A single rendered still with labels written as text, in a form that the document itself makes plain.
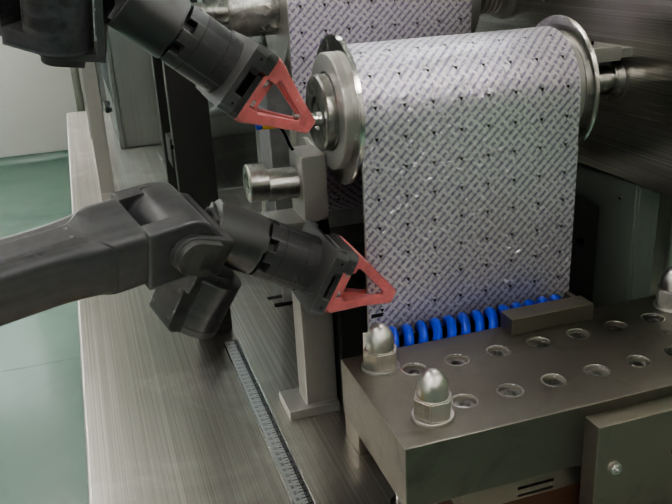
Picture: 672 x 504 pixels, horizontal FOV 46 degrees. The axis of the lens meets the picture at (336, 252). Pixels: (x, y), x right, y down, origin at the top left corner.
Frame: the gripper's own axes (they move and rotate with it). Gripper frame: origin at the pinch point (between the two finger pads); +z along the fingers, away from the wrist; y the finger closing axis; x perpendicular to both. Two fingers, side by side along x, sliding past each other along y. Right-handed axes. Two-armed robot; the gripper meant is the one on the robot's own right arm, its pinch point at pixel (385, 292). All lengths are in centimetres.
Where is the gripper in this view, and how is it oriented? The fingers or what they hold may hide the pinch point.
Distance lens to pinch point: 80.9
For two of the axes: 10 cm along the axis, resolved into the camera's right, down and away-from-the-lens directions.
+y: 3.1, 3.3, -8.9
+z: 8.5, 3.2, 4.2
